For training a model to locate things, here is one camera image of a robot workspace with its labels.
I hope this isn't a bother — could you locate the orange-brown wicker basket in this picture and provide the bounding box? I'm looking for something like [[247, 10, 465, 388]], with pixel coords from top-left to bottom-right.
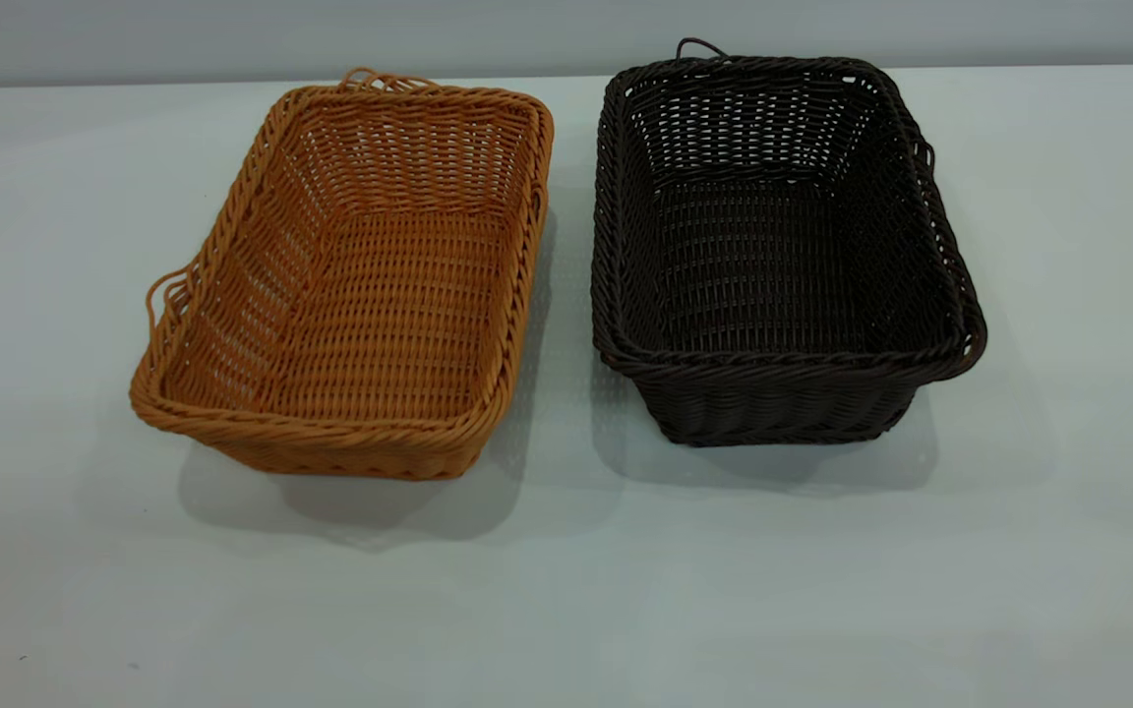
[[129, 67, 556, 482]]

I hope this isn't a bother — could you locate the dark brown wicker basket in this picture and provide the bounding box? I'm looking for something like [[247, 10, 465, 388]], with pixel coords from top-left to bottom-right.
[[590, 37, 988, 448]]

